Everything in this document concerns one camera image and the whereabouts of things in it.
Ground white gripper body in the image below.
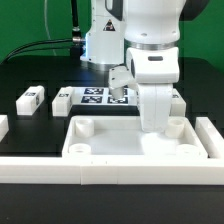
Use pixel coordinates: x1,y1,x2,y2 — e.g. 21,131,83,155
108,66,173,132

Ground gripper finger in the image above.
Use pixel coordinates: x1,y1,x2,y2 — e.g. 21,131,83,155
110,87,124,98

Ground white desk top tray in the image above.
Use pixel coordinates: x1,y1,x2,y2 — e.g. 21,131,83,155
62,116,208,159

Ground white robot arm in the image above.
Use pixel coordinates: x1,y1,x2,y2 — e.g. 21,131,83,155
81,0,210,132

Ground white marker plate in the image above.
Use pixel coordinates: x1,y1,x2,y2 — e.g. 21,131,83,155
73,87,137,106

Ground white left fence piece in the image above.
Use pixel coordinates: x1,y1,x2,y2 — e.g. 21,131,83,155
0,115,9,142

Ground black vertical cable connector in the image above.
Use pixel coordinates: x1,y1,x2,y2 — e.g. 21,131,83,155
71,0,81,37

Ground black cable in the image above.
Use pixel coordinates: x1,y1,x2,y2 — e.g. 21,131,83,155
2,38,86,63

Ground white front fence wall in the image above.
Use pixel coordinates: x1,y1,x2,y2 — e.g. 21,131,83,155
0,157,224,185

